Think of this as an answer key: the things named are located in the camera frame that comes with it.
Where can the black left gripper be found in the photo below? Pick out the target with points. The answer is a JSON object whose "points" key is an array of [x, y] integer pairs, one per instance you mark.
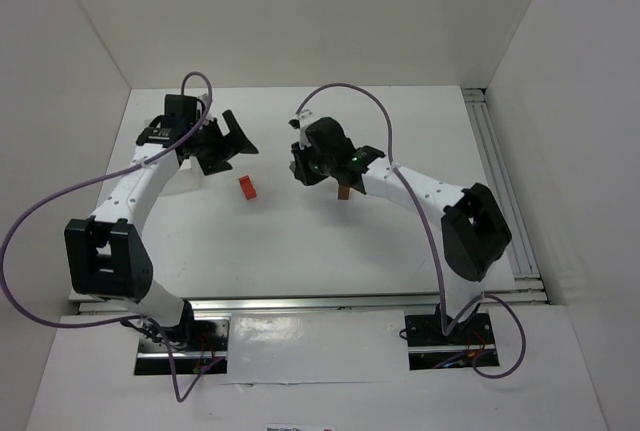
{"points": [[220, 144]]}

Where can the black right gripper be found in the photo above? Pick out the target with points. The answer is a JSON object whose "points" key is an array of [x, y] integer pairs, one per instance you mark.
{"points": [[304, 168]]}

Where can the brown wood block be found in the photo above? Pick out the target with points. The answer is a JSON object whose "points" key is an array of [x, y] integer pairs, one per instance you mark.
{"points": [[343, 192]]}

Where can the red wood block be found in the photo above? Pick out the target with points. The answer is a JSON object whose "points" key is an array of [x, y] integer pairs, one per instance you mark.
{"points": [[247, 187]]}

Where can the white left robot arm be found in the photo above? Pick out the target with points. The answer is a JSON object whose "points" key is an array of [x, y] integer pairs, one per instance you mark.
{"points": [[105, 251]]}

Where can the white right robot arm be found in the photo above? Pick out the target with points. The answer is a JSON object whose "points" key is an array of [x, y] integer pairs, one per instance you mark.
{"points": [[466, 230]]}

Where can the white paper label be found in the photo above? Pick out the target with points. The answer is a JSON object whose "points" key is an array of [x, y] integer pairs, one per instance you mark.
{"points": [[297, 427]]}

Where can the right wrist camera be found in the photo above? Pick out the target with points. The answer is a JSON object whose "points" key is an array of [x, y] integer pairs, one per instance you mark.
{"points": [[301, 119]]}

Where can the aluminium front rail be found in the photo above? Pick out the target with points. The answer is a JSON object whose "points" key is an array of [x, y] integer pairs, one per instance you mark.
{"points": [[302, 303]]}

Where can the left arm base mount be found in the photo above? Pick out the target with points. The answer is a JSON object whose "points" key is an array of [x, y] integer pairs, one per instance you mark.
{"points": [[205, 350]]}

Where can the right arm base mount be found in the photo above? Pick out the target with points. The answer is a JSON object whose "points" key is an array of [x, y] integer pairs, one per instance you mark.
{"points": [[429, 349]]}

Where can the aluminium side rail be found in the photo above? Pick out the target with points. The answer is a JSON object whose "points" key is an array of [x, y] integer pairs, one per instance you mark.
{"points": [[528, 281]]}

